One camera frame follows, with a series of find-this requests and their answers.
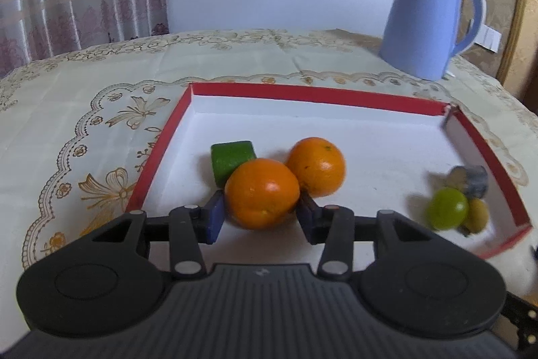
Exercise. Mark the blue electric kettle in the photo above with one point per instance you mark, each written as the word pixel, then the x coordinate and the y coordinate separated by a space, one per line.
pixel 420 18

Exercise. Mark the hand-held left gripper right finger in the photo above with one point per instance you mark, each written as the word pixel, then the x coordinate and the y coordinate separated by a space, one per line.
pixel 309 220

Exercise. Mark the red cardboard box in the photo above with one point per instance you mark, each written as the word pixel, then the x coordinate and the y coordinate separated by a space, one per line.
pixel 378 132

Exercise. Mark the white light switch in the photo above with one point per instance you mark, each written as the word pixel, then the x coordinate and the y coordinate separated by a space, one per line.
pixel 489 37

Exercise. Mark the grey cylinder block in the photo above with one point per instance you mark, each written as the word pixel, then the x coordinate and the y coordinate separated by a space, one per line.
pixel 470 178

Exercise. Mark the small yellow fruit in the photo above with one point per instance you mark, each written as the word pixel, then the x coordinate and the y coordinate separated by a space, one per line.
pixel 478 216

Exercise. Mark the green lime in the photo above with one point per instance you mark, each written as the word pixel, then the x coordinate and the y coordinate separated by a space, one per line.
pixel 447 208

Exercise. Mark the green cucumber piece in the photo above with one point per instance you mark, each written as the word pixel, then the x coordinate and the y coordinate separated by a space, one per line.
pixel 227 161

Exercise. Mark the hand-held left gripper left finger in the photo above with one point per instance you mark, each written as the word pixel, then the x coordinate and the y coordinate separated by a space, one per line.
pixel 215 218

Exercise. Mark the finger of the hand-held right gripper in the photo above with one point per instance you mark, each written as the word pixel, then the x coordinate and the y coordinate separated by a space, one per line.
pixel 534 254

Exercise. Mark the orange mandarin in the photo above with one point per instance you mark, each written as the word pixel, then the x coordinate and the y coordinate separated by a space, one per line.
pixel 317 165
pixel 260 193

